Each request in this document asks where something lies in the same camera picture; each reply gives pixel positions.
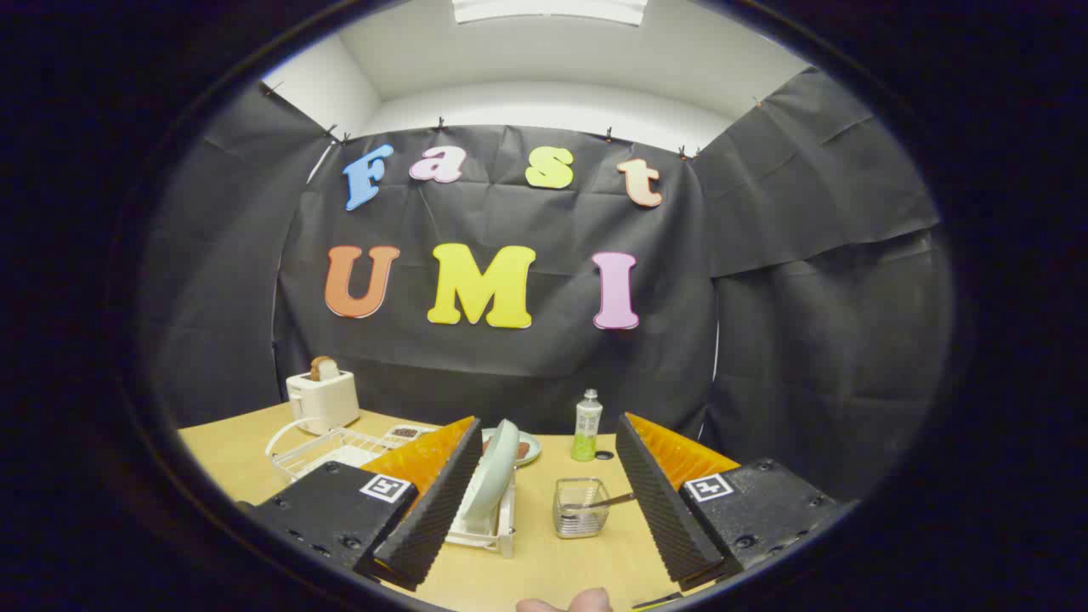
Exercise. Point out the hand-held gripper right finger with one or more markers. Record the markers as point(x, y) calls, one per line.
point(663, 501)

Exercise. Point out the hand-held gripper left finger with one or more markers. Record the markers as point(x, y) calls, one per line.
point(433, 518)

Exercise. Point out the pale green plate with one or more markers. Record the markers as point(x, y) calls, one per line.
point(493, 476)

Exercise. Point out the white dish rack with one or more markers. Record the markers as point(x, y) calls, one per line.
point(327, 450)

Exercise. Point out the white two-part sauce dish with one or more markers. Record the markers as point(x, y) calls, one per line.
point(406, 433)

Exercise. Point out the green plate with food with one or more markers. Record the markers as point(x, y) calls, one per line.
point(529, 459)

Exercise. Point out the clear bottle with green liquid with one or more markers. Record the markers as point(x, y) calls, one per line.
point(586, 429)

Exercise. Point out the brown food piece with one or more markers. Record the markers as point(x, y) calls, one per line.
point(524, 449)

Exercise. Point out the white toaster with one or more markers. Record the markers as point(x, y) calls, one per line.
point(323, 401)

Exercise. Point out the brown bread slice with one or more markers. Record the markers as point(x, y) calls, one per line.
point(324, 368)

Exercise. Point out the white ceiling light panel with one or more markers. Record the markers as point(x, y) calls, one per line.
point(548, 8)

